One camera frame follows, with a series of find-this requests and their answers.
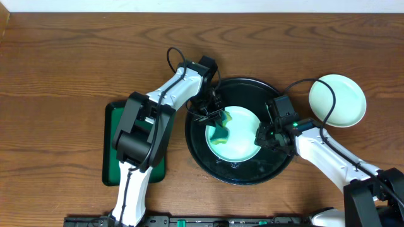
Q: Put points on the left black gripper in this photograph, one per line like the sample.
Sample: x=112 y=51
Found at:
x=210 y=114

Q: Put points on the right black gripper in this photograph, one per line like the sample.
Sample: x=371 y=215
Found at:
x=261 y=139

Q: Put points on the green sponge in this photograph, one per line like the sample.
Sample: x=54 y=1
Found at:
x=221 y=133

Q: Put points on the light green plate front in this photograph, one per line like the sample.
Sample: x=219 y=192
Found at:
x=239 y=145

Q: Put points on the light green plate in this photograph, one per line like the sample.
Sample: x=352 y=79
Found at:
x=350 y=105
x=239 y=145

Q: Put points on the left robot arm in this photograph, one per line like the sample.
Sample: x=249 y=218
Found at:
x=139 y=155

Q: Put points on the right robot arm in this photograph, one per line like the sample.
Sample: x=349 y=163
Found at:
x=372 y=196

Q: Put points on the round black serving tray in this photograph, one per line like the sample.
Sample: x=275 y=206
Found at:
x=253 y=95

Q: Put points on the green rectangular tray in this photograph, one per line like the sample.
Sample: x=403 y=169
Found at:
x=110 y=170

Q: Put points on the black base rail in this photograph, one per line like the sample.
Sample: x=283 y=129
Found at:
x=165 y=221

